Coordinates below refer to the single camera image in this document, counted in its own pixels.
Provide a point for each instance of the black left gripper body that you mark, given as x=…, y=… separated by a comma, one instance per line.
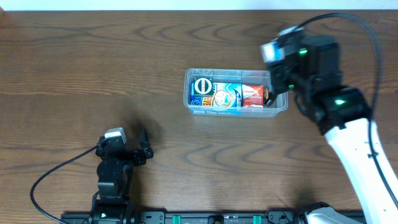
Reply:
x=132, y=155

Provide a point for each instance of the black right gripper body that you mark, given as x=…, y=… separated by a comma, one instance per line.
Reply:
x=278, y=81

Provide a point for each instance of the dark bottle with white cap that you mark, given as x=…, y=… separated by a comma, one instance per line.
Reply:
x=269, y=96

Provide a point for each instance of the red Panadol box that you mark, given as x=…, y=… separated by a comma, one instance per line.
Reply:
x=253, y=96

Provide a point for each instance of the blue fever patch box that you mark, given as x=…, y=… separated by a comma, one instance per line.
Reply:
x=227, y=95

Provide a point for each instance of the green Zam-Buk ointment box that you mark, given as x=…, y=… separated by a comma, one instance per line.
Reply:
x=202, y=87

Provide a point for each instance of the white Panadol box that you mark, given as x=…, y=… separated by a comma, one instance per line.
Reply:
x=271, y=52

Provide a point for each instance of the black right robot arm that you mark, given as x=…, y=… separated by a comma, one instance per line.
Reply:
x=310, y=66

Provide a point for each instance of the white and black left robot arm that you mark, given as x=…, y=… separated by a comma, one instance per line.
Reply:
x=112, y=203

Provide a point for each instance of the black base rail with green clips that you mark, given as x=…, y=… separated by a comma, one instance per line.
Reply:
x=317, y=213

